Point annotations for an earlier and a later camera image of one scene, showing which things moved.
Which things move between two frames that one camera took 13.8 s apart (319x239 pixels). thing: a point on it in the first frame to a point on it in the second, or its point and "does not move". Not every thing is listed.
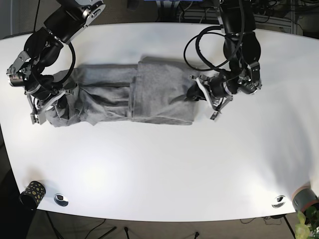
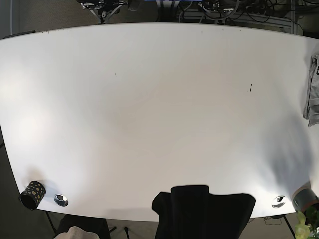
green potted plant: [308, 220] does not move
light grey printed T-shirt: [153, 90] to [311, 108]
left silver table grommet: [61, 200] does not move
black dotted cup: [32, 194] does not move
